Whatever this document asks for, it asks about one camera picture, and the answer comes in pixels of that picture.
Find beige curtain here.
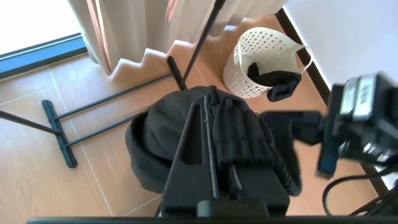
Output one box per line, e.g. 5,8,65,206
67,0,289,76

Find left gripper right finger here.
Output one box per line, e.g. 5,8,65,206
216,166,290,216

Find white laundry basket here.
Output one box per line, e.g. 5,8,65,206
223,27,313,100

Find black clothes rack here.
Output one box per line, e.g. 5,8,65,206
0,0,228,169

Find black garment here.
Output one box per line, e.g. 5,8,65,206
247,62,302,103

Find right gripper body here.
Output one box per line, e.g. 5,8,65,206
317,83,398,179

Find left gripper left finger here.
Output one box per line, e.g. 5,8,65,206
160,95,216,216

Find window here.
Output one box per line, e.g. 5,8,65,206
0,0,88,81

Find black shorts with white logo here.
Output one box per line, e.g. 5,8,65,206
125,85,302,197

